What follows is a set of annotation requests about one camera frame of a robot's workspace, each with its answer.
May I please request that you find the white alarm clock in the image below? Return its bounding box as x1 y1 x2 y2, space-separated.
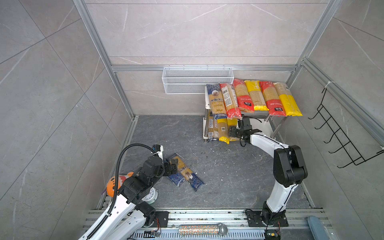
142 188 158 205

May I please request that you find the blue clear spaghetti bag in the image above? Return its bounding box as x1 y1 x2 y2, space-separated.
169 154 205 192

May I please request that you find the blue yellow Ankara spaghetti bag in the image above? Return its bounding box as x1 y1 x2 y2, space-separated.
206 84 227 120

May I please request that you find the blue Barilla spaghetti box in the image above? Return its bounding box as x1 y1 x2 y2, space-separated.
164 159 185 187

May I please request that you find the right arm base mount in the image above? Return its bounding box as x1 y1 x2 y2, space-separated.
244 209 289 227

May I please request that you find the light blue object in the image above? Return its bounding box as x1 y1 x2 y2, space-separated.
307 216 330 240

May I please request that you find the white two-tier shelf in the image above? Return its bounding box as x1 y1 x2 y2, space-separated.
203 86 288 142

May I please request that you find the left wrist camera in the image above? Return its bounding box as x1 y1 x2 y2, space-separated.
152 145 164 161

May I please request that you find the yellow clear spaghetti bag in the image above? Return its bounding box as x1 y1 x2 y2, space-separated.
274 83 303 117

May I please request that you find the yellow Stature spaghetti bag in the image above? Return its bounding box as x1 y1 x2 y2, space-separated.
245 80 269 111

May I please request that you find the orange plush toy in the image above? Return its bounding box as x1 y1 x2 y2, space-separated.
106 172 134 198

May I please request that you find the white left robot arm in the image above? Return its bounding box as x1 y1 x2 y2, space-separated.
80 143 179 240

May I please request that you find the red white label spaghetti bag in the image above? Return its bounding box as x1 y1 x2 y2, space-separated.
220 83 242 120

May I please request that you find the red horizontal spaghetti bag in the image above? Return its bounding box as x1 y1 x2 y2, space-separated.
260 82 287 117

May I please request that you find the white wire mesh basket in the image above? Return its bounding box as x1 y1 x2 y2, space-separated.
162 66 234 95

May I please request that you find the red end long spaghetti bag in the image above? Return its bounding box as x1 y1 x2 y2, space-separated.
233 79 254 113

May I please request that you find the yellow end spaghetti bag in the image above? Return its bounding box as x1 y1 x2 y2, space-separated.
217 118 230 144
227 118 240 142

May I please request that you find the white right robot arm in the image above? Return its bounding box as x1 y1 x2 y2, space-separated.
229 117 308 226

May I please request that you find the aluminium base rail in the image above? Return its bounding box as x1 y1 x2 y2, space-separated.
130 209 338 240

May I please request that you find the black wire hook rack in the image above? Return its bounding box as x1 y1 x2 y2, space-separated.
308 88 384 169

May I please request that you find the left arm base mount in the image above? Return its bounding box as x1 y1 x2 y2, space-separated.
144 211 170 228

